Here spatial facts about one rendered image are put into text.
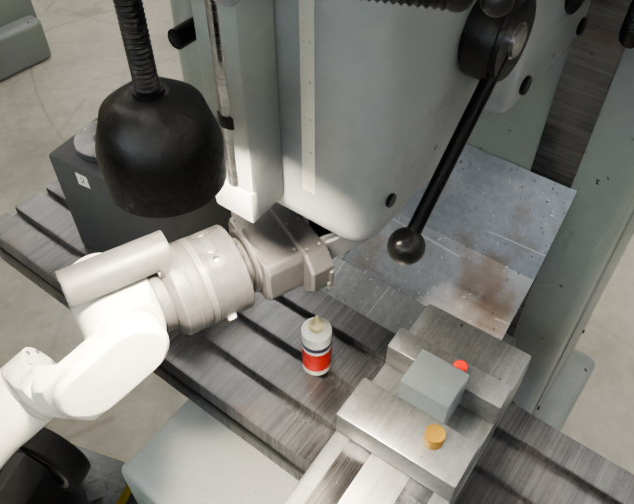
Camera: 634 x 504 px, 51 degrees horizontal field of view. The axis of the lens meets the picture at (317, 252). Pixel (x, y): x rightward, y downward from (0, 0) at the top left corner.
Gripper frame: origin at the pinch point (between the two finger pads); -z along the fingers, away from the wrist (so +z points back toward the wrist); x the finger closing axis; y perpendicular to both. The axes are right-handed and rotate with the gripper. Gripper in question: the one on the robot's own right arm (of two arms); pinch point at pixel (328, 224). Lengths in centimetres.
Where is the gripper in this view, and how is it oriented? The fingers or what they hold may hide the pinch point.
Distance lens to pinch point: 68.6
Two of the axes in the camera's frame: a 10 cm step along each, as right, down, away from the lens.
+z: -8.5, 3.8, -3.5
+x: -5.2, -6.4, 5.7
